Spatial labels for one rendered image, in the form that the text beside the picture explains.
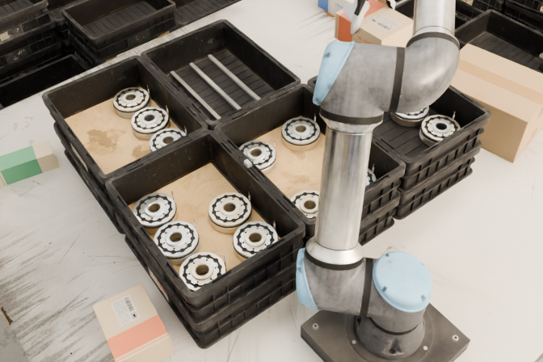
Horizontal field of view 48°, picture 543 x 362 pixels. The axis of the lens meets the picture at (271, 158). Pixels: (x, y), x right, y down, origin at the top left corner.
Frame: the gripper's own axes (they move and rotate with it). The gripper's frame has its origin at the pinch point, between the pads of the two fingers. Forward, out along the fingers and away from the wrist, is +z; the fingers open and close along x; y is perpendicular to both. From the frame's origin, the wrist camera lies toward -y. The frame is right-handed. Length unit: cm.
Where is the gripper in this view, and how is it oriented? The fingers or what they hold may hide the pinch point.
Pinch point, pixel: (374, 24)
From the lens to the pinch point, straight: 159.8
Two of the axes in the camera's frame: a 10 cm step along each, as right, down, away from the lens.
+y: -6.3, -5.4, 5.6
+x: -7.7, 4.7, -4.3
